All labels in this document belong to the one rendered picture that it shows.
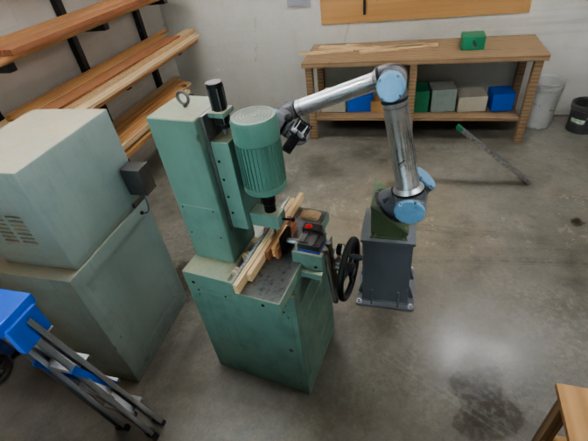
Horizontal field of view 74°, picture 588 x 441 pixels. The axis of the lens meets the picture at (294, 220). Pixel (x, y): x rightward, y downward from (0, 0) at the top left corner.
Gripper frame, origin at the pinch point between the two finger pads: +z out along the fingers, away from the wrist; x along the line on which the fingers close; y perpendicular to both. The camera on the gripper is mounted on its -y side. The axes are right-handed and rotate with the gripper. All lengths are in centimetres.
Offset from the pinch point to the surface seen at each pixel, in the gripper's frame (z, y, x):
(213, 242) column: -9, -62, -3
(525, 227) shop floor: -126, 54, 174
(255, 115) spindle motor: 24.1, -5.9, -14.3
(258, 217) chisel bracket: 0.2, -38.7, 7.2
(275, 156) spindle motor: 20.4, -13.4, -0.5
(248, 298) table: 18, -65, 23
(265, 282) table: 13, -57, 25
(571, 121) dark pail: -231, 187, 203
